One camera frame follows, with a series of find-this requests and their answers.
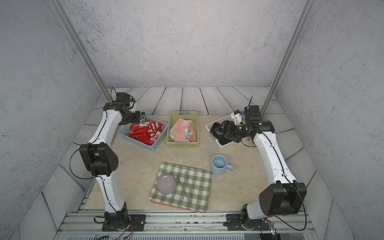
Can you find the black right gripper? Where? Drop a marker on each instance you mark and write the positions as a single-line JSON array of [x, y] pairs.
[[230, 131]]

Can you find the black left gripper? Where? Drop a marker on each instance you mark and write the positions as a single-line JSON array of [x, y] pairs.
[[137, 119]]

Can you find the red bear Christmas sock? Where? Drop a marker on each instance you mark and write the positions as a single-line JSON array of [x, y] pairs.
[[143, 134]]

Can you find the pink sock with blue text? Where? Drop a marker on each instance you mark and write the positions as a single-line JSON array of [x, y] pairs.
[[183, 131]]

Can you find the black sock with white label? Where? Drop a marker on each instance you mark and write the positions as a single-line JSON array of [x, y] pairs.
[[220, 137]]

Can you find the red white striped Santa sock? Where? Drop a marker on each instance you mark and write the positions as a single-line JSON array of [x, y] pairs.
[[154, 130]]

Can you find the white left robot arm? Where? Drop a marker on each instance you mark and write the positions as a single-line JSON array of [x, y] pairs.
[[102, 162]]

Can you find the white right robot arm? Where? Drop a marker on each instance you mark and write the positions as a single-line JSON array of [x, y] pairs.
[[284, 195]]

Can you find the light blue plastic basket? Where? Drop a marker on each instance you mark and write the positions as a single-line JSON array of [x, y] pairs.
[[125, 130]]

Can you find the white plastic basket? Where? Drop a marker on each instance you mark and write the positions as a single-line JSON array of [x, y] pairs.
[[214, 139]]

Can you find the light green plastic basket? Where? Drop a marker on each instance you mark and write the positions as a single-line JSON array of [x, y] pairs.
[[186, 115]]

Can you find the light blue ceramic mug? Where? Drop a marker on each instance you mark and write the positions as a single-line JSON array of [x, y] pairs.
[[219, 165]]

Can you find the green white checkered cloth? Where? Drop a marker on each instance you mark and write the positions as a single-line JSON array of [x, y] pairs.
[[193, 187]]

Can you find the lilac ceramic bowl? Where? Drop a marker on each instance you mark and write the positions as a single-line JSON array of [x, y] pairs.
[[166, 184]]

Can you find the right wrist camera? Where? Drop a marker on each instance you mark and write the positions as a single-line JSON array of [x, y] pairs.
[[248, 115]]

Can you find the right aluminium frame post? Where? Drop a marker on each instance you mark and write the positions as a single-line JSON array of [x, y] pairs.
[[308, 7]]

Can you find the metal base rail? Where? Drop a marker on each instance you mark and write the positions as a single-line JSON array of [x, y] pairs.
[[185, 225]]

